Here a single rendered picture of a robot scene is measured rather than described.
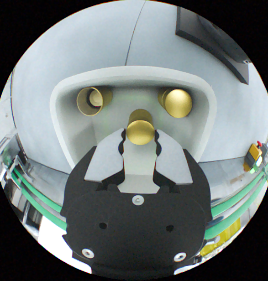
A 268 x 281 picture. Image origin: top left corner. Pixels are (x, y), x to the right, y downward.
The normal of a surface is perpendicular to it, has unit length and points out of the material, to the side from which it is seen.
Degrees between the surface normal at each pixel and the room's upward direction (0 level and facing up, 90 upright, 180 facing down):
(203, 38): 2
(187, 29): 2
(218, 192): 90
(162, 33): 0
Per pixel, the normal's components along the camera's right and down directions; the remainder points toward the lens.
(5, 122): 1.00, 0.04
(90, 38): -0.06, 0.54
